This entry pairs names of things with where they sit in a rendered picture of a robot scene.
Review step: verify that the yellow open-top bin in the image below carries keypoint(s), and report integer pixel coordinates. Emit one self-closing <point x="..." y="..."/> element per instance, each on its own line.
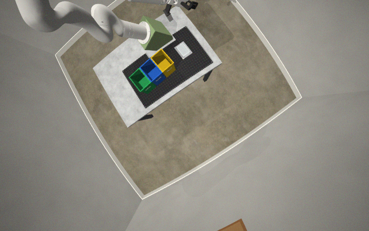
<point x="161" y="60"/>

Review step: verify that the blue bin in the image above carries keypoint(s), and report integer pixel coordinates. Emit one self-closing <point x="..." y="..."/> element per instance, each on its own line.
<point x="153" y="71"/>

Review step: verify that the green open-top bin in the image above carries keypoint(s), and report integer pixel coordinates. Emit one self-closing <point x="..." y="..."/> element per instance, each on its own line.
<point x="138" y="77"/>

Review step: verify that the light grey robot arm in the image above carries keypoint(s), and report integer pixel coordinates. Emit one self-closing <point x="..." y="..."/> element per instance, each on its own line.
<point x="39" y="15"/>

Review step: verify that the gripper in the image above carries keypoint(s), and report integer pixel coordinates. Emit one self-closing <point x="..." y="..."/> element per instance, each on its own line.
<point x="181" y="3"/>

